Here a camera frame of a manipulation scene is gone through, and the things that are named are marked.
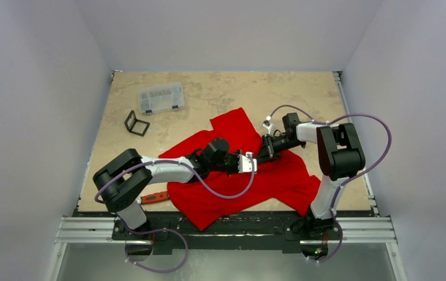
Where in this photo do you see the red t-shirt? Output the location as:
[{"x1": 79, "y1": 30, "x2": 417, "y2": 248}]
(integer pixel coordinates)
[{"x1": 159, "y1": 108, "x2": 320, "y2": 231}]

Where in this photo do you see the clear plastic organizer box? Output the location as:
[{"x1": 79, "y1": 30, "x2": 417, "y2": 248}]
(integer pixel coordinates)
[{"x1": 138, "y1": 82, "x2": 185, "y2": 115}]

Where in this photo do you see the red handled adjustable wrench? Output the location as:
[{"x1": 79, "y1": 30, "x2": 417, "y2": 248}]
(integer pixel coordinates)
[{"x1": 140, "y1": 191, "x2": 170, "y2": 204}]

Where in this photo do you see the black square frame stand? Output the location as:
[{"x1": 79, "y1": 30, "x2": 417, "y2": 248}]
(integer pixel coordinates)
[{"x1": 124, "y1": 110, "x2": 150, "y2": 137}]

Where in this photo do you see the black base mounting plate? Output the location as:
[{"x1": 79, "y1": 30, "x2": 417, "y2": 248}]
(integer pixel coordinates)
[{"x1": 112, "y1": 211, "x2": 341, "y2": 258}]

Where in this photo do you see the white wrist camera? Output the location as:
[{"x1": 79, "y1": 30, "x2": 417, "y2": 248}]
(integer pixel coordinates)
[
  {"x1": 238, "y1": 152, "x2": 258, "y2": 173},
  {"x1": 262, "y1": 115, "x2": 273, "y2": 135}
]

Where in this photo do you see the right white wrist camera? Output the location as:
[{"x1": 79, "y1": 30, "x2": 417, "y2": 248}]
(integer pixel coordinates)
[{"x1": 262, "y1": 115, "x2": 273, "y2": 135}]

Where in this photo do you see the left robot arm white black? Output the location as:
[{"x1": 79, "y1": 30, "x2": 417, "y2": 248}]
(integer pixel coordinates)
[{"x1": 92, "y1": 138, "x2": 258, "y2": 239}]

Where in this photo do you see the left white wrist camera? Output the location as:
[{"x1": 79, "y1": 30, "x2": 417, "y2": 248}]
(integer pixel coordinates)
[{"x1": 238, "y1": 152, "x2": 258, "y2": 173}]

